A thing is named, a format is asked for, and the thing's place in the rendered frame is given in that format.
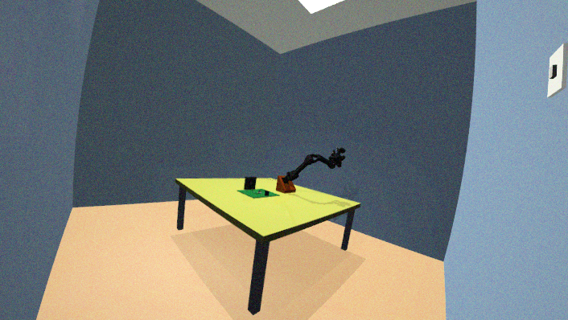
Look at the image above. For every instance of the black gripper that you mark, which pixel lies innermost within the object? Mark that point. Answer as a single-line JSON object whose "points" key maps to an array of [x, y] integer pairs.
{"points": [[340, 150]]}

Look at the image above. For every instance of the green flat board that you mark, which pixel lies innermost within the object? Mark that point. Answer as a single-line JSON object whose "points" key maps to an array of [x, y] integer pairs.
{"points": [[260, 195]]}

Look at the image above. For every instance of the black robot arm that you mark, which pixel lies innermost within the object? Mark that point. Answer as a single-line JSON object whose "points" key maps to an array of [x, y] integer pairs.
{"points": [[309, 160]]}

